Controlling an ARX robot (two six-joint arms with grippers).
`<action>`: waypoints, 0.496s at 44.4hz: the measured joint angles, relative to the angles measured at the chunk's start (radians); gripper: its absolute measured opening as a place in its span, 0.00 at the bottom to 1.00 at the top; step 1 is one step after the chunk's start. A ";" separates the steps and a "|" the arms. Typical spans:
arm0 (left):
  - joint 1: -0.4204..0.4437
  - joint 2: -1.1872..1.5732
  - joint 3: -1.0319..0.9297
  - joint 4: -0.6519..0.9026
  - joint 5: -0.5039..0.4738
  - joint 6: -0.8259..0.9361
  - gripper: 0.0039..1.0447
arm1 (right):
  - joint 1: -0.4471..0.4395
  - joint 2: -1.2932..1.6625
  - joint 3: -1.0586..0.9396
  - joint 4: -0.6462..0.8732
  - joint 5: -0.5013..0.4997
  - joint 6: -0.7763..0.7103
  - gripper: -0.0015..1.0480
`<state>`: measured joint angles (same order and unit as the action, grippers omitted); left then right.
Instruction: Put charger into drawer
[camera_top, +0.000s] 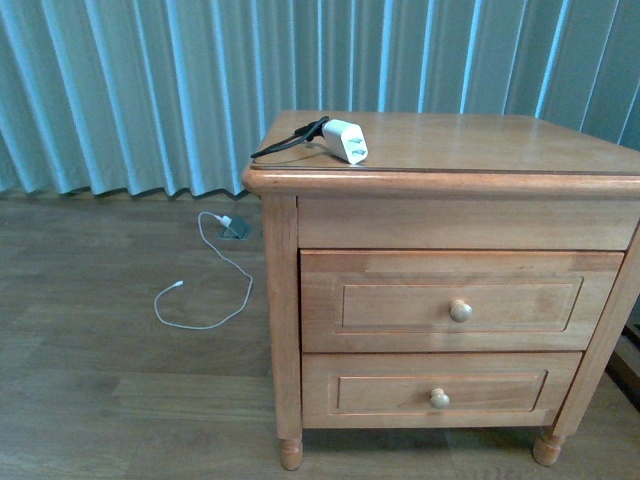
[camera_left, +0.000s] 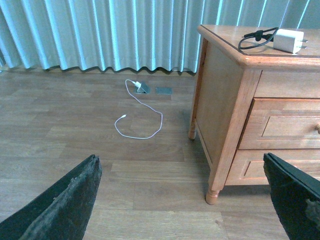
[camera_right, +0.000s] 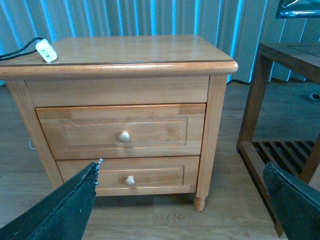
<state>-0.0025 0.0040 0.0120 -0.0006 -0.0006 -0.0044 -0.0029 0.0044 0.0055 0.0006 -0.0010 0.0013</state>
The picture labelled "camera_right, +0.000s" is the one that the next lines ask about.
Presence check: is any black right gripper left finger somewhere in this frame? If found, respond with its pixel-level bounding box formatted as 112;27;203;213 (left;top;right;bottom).
0;159;104;240

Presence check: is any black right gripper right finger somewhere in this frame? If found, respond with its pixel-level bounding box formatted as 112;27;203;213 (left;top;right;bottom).
263;162;320;240

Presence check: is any wooden drawer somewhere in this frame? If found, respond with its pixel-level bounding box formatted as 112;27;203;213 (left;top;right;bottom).
55;155;201;197
36;104;206;160

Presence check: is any white charger adapter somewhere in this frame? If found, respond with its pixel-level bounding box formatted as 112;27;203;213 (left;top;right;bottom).
35;39;58;63

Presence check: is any black charger cable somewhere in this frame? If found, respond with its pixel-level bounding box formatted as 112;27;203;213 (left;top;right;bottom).
0;37;43;61

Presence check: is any dark wooden side table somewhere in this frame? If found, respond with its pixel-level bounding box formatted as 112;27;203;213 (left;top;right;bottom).
236;42;320;236

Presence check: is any light wooden nightstand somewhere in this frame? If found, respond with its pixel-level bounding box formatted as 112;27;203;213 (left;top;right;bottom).
0;35;238;212

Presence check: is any pale pleated curtain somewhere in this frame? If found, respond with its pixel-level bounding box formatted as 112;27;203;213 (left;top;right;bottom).
0;0;320;83

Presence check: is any dark framed object top right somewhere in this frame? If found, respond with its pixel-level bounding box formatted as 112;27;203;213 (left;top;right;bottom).
276;0;320;19

